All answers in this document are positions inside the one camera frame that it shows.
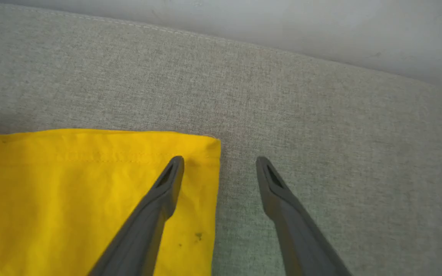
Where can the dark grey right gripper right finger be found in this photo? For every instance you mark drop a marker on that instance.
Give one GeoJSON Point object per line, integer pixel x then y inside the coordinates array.
{"type": "Point", "coordinates": [294, 234]}

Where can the yellow printed garment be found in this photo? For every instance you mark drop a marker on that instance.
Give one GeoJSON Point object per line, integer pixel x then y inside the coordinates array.
{"type": "Point", "coordinates": [71, 199]}

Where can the grey fabric sofa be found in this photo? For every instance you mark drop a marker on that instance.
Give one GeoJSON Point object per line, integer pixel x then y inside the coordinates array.
{"type": "Point", "coordinates": [320, 134]}

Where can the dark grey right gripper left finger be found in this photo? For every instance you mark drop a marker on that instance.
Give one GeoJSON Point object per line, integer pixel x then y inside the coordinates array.
{"type": "Point", "coordinates": [148, 230]}

